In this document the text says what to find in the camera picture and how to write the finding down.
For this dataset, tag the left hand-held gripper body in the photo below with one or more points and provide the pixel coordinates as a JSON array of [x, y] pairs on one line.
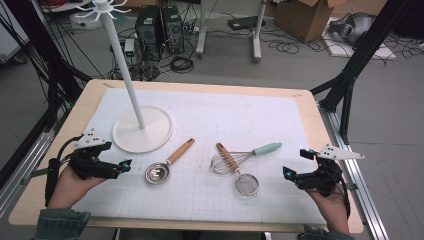
[[88, 165]]

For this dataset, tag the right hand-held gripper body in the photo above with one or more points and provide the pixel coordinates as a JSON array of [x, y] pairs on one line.
[[325, 178]]

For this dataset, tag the white hook stand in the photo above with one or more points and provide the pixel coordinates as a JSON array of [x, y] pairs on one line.
[[133, 140]]

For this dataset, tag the person's left hand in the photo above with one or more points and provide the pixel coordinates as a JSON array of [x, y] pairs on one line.
[[70, 191]]

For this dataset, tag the person's right hand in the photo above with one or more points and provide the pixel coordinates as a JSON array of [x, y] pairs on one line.
[[333, 211]]

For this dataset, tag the white grid mat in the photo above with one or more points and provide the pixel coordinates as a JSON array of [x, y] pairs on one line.
[[233, 110]]

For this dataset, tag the small white device green display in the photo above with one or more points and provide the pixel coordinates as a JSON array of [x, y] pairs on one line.
[[129, 46]]

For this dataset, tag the white foam board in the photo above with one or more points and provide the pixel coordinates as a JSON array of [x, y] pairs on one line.
[[366, 51]]

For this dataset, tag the white box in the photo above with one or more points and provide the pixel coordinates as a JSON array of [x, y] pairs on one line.
[[83, 23]]

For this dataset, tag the black computer tower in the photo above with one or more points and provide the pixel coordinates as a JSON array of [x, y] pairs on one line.
[[148, 30], [172, 26]]

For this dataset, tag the grey bag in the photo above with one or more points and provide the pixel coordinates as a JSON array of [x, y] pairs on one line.
[[356, 26]]

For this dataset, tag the cardboard box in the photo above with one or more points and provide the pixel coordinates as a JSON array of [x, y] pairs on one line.
[[300, 18]]

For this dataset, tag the flat black device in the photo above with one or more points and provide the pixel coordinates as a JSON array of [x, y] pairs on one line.
[[245, 22]]

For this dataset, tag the white power strip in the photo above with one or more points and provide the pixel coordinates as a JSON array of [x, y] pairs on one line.
[[193, 29]]

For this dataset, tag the grey metal bracket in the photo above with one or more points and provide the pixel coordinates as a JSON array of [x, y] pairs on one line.
[[352, 186], [38, 173]]

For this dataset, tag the aluminium rail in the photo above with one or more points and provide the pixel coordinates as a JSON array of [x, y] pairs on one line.
[[33, 150], [370, 213]]

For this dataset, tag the black metal frame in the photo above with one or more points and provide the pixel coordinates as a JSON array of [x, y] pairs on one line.
[[20, 13], [366, 43]]

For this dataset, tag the white metal stand frame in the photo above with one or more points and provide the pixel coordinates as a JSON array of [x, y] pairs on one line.
[[256, 40]]

